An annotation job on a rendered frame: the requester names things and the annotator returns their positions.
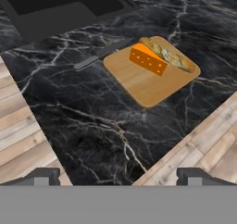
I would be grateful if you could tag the orange cheese wedge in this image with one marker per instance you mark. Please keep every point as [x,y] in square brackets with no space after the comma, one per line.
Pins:
[147,59]

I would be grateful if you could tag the brown bread loaf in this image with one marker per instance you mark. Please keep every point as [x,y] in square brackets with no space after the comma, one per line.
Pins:
[169,55]

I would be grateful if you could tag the black kitchen knife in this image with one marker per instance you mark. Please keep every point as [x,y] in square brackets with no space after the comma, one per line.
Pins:
[102,53]

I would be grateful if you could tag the black sink basin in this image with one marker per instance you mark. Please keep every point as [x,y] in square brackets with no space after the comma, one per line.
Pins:
[58,8]

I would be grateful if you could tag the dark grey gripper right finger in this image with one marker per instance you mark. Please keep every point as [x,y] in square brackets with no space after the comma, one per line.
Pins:
[189,174]

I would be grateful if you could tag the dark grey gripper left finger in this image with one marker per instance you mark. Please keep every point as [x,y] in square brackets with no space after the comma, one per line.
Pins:
[46,174]

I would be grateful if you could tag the wooden cutting board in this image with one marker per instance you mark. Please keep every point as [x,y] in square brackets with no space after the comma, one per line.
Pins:
[145,79]

